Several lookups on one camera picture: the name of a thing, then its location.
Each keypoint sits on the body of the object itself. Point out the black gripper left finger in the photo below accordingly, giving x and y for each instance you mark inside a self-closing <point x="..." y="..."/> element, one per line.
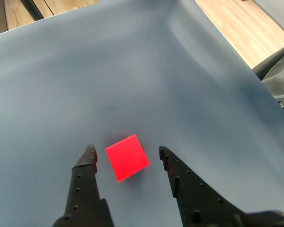
<point x="84" y="184"/>

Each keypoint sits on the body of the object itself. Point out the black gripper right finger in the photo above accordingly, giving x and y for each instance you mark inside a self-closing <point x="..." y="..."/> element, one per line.
<point x="198" y="203"/>

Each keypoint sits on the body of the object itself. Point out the red cube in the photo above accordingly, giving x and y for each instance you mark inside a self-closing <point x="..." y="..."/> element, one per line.
<point x="126" y="157"/>

